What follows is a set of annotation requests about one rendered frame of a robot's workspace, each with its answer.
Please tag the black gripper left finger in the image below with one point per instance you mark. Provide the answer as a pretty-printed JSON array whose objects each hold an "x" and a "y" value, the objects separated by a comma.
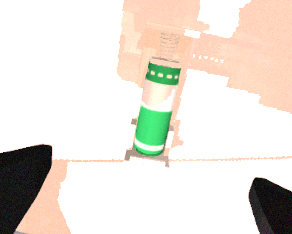
[{"x": 22, "y": 173}]

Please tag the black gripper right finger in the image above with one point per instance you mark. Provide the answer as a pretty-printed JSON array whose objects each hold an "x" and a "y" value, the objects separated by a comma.
[{"x": 271, "y": 205}]

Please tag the green and cream battery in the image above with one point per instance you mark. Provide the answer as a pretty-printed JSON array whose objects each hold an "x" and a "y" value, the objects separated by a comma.
[{"x": 157, "y": 101}]

